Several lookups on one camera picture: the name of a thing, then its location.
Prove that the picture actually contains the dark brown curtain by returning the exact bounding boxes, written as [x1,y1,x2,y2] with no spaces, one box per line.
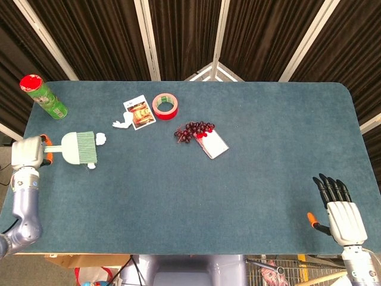
[218,0,325,81]
[26,0,152,81]
[0,0,71,136]
[290,0,381,126]
[148,0,223,81]

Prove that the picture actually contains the white brush green bristles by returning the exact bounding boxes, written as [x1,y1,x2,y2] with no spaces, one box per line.
[43,130,99,166]

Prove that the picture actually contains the red white bag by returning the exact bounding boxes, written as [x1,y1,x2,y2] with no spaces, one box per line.
[74,266,121,286]

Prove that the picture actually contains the metal wire cart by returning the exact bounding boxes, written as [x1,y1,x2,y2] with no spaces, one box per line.
[245,254,349,286]

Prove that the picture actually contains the white screen frame post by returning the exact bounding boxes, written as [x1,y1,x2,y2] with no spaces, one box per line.
[210,0,230,81]
[359,113,381,133]
[0,122,24,143]
[279,0,334,82]
[133,0,161,81]
[13,0,79,81]

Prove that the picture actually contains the picture card white border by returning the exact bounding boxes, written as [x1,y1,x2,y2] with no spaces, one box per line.
[123,94,157,131]

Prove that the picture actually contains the metal tube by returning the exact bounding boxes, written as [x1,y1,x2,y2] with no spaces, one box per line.
[246,257,285,275]

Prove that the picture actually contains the green can red lid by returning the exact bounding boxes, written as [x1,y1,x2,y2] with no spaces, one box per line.
[19,74,68,120]

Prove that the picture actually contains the red tape roll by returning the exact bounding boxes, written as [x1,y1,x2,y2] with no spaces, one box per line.
[152,92,179,121]

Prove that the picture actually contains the white badge holder red clip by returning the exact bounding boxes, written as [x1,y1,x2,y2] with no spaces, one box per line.
[193,129,230,160]

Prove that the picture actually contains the white screen base frame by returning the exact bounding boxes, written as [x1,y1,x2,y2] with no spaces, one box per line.
[184,61,245,82]

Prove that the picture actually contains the blue felt table mat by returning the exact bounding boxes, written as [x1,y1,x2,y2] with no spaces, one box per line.
[0,80,381,256]

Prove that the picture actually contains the brown cardboard box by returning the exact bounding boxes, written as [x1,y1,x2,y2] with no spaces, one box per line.
[44,253,132,269]

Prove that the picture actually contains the long white paper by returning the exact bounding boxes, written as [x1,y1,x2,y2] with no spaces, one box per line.
[112,111,134,129]

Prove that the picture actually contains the dark red grape bunch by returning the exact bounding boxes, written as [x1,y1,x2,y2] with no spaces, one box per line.
[173,120,217,145]

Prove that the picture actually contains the wooden stick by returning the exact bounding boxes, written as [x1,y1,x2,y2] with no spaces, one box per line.
[299,270,349,286]

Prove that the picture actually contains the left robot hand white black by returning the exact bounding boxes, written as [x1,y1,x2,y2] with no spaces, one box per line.
[11,133,55,172]

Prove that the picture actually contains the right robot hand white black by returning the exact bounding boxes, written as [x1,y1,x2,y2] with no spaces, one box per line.
[307,173,368,247]

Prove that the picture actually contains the lavender robot base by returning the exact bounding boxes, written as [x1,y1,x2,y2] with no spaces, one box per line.
[120,254,248,286]

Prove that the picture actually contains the red patterned packet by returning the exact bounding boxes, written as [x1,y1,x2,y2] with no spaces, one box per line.
[258,259,287,286]

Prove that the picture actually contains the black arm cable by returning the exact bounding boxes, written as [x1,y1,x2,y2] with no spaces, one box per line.
[0,218,20,235]

